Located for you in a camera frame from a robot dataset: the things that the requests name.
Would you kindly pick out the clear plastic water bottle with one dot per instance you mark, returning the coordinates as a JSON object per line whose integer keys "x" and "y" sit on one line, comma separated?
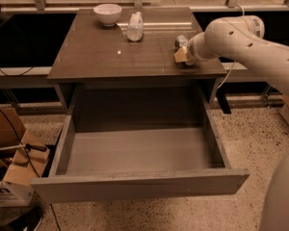
{"x": 135, "y": 28}

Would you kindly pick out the black handled tool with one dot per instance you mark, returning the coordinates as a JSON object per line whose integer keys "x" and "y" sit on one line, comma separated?
{"x": 27, "y": 146}

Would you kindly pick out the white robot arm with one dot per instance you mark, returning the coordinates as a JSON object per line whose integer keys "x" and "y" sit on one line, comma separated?
{"x": 241, "y": 39}

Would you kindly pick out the open grey top drawer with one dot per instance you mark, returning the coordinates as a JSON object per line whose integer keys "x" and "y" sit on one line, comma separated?
{"x": 137, "y": 144}

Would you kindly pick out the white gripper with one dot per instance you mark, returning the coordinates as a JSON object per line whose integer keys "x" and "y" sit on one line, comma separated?
{"x": 192, "y": 53}

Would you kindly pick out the white ceramic bowl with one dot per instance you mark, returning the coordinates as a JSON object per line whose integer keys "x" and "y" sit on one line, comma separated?
{"x": 108, "y": 14}

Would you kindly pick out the brown cardboard box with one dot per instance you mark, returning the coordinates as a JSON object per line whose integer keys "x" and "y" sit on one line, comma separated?
{"x": 18, "y": 167}

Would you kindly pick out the redbull can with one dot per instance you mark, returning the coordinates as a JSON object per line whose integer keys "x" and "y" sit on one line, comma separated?
{"x": 180, "y": 41}

